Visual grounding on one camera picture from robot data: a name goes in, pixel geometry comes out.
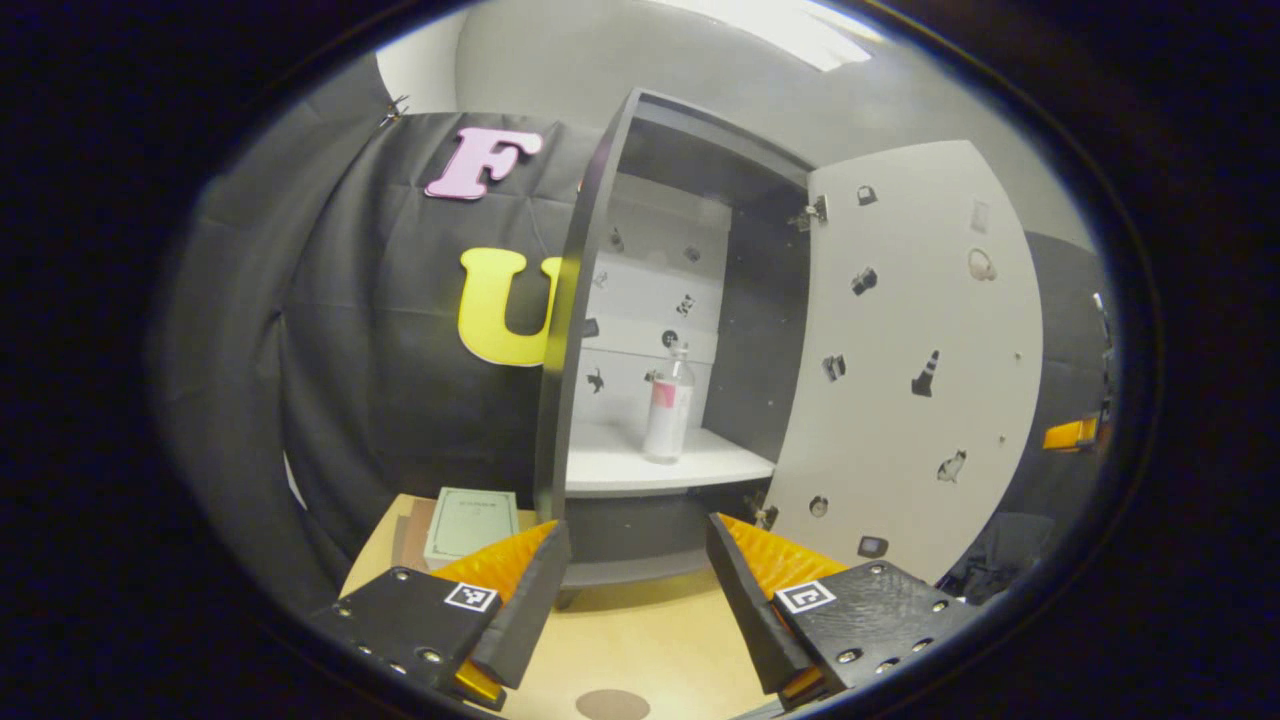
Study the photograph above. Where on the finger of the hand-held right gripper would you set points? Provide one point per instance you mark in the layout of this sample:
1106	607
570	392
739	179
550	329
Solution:
1068	435

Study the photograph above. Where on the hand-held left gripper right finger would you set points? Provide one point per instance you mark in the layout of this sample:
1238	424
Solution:
750	610

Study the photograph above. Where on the long ceiling light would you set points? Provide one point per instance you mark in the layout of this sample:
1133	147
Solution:
790	30

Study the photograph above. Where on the white cabinet door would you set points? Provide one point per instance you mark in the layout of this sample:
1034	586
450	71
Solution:
900	450

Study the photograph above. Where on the white cabinet shelf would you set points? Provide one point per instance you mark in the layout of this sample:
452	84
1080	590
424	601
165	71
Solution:
650	460

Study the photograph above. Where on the round brown coaster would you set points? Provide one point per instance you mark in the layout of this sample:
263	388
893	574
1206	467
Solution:
612	705

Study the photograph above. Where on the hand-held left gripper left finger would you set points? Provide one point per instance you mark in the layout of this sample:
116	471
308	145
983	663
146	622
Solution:
525	620

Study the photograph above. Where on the metal door hinge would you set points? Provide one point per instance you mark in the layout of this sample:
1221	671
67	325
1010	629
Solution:
764	514
810	213

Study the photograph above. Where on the brown book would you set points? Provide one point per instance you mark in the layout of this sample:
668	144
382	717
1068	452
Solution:
420	535

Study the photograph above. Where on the clear bottle with pink label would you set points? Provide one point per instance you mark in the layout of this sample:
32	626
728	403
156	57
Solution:
668	420

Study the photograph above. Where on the black backdrop cloth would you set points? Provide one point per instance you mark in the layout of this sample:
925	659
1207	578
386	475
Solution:
400	400

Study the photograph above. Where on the dark grey cabinet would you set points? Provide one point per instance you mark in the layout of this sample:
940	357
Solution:
555	400

